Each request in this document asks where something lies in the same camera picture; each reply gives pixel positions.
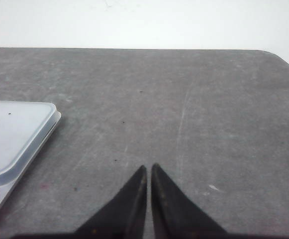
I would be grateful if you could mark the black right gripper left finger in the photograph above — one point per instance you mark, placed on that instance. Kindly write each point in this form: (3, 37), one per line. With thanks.
(124, 214)

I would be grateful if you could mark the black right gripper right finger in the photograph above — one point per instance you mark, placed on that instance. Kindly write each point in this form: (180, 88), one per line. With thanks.
(174, 214)

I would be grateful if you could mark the silver digital kitchen scale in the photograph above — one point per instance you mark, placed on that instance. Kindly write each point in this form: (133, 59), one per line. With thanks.
(24, 128)

